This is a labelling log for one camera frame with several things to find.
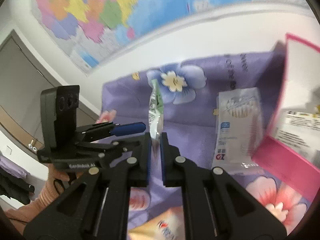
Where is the white labelled packet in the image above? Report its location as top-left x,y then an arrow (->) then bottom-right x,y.
272,110 -> 320,166

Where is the silver green packet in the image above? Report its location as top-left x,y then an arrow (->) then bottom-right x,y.
147,79 -> 166,143

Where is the purple floral bedsheet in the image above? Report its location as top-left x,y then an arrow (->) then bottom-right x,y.
99,47 -> 316,240

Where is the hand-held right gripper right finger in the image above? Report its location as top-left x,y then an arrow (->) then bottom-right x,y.
160,132 -> 288,240

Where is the person's left forearm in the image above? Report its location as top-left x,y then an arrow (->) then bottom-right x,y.
5,179 -> 66,230

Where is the dark cloth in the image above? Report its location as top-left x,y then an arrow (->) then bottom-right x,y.
0,172 -> 35,205

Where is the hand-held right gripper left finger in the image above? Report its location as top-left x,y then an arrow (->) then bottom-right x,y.
24,132 -> 153,240

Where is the colourful wall map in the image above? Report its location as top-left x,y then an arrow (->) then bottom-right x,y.
30,0 -> 253,76

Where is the pink cardboard box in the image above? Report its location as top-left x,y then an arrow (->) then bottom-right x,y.
251,32 -> 320,203

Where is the cotton swab packet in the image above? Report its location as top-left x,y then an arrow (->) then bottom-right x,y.
211,87 -> 265,173

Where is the grey door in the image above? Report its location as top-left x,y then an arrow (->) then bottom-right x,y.
0,29 -> 101,155

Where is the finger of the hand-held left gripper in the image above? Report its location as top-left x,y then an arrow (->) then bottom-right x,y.
75,139 -> 141,167
76,121 -> 146,142

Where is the person's left hand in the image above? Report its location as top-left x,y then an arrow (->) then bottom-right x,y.
47,164 -> 70,185

